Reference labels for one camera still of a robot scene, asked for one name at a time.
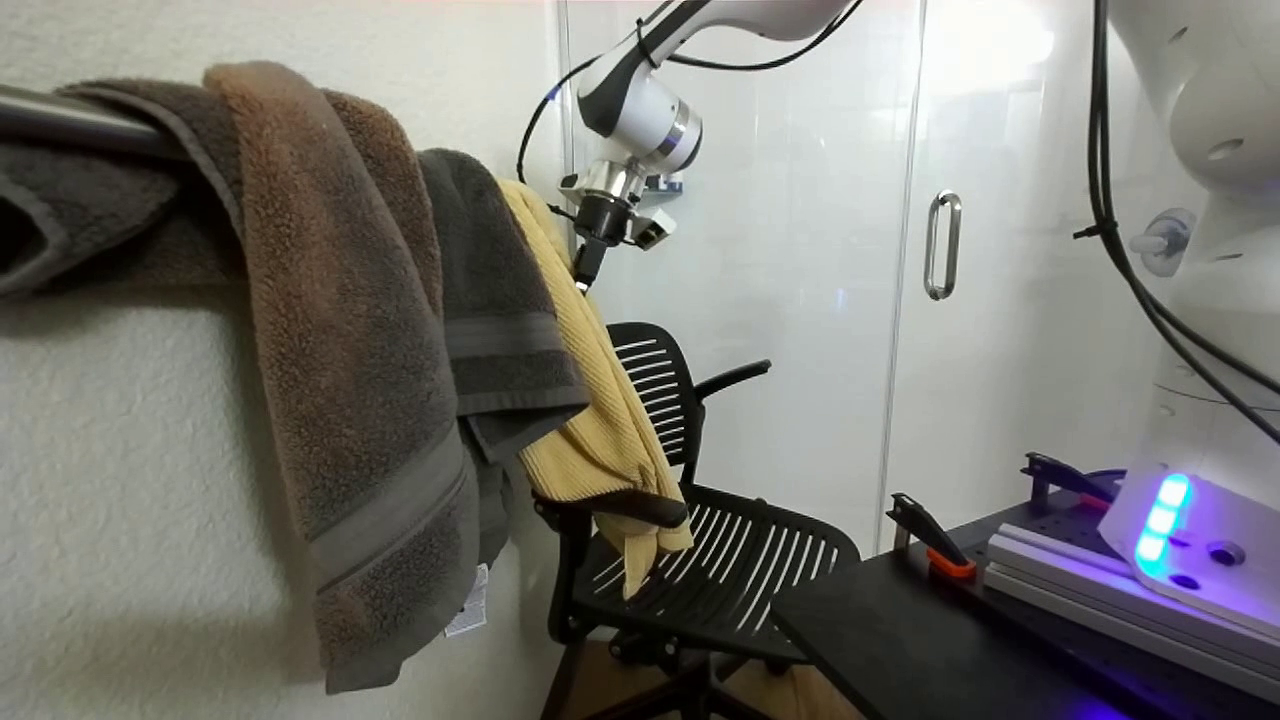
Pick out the blue purple clamp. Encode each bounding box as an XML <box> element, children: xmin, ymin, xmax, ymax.
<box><xmin>1019</xmin><ymin>446</ymin><xmax>1134</xmax><ymax>521</ymax></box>

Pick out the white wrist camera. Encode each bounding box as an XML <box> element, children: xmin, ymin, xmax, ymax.
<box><xmin>620</xmin><ymin>198</ymin><xmax>671</xmax><ymax>255</ymax></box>

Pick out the black mesh office chair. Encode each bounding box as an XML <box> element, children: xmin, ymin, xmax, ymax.
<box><xmin>531</xmin><ymin>314</ymin><xmax>863</xmax><ymax>720</ymax></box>

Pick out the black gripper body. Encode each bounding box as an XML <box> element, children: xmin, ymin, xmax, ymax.
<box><xmin>556</xmin><ymin>157</ymin><xmax>671</xmax><ymax>258</ymax></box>

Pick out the metal towel bar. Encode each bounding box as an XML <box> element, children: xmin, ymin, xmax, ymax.
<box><xmin>0</xmin><ymin>83</ymin><xmax>180</xmax><ymax>158</ymax></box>

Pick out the yellow towel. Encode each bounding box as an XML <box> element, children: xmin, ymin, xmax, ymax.
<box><xmin>498</xmin><ymin>178</ymin><xmax>699</xmax><ymax>605</ymax></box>

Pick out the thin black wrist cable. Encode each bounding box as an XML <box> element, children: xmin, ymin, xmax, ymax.
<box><xmin>513</xmin><ymin>0</ymin><xmax>863</xmax><ymax>186</ymax></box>

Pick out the black cable bundle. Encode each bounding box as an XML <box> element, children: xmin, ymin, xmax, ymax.
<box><xmin>1073</xmin><ymin>0</ymin><xmax>1280</xmax><ymax>451</ymax></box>

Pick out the aluminum mounting rail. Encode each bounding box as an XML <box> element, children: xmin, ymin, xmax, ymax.
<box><xmin>977</xmin><ymin>521</ymin><xmax>1280</xmax><ymax>707</ymax></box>

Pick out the dark gray folded towel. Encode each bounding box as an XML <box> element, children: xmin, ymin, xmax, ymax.
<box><xmin>0</xmin><ymin>74</ymin><xmax>251</xmax><ymax>305</ymax></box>

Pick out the brown towel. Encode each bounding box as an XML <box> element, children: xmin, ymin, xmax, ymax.
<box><xmin>198</xmin><ymin>56</ymin><xmax>483</xmax><ymax>699</ymax></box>

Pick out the metal shower door handle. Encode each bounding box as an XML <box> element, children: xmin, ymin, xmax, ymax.
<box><xmin>920</xmin><ymin>186</ymin><xmax>964</xmax><ymax>305</ymax></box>

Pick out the glass shower door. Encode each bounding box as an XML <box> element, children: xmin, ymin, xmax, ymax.
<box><xmin>876</xmin><ymin>0</ymin><xmax>1168</xmax><ymax>561</ymax></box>

